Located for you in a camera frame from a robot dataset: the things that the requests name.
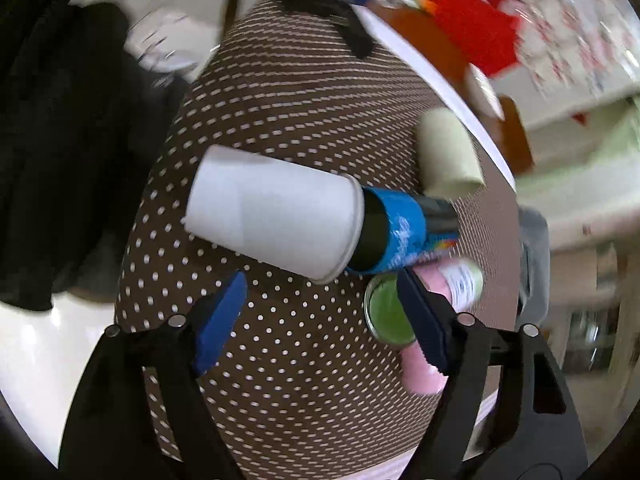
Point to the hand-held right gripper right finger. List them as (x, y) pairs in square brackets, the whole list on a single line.
[(425, 322)]

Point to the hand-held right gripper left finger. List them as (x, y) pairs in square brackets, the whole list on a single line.
[(220, 322)]

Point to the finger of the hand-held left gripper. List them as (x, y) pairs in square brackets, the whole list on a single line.
[(327, 7)]

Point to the white paper cup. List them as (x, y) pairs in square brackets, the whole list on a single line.
[(275, 215)]

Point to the beige paper cup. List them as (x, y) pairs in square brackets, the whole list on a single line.
[(444, 152)]

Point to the green-lidded jar with white label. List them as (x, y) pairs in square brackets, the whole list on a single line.
[(387, 312)]

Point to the pink bottle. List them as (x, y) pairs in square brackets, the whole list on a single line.
[(422, 372)]

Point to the blue and black can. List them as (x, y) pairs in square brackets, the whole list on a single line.
[(397, 235)]

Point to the brown polka-dot tablecloth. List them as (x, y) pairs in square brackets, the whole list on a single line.
[(300, 110)]

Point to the red cloth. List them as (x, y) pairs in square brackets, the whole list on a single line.
[(475, 25)]

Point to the white crumpled paper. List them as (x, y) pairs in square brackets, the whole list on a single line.
[(160, 35)]

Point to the dark cloth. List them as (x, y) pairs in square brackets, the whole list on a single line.
[(60, 135)]

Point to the white red-printed cloth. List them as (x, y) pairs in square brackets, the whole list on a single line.
[(575, 20)]

